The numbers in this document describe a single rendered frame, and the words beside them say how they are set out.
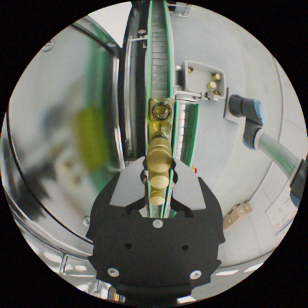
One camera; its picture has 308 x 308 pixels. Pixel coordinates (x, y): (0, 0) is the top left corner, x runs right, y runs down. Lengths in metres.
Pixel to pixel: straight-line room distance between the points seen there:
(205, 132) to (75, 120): 0.60
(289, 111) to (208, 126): 3.50
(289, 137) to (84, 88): 3.80
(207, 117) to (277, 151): 0.43
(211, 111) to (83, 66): 0.60
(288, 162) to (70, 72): 0.58
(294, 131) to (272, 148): 3.24
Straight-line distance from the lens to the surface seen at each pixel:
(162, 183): 0.18
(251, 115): 0.56
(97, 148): 0.22
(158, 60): 0.46
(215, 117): 0.63
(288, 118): 3.81
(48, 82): 0.15
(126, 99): 0.52
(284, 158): 0.46
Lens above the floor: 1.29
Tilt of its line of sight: 62 degrees down
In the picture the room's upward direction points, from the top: 173 degrees counter-clockwise
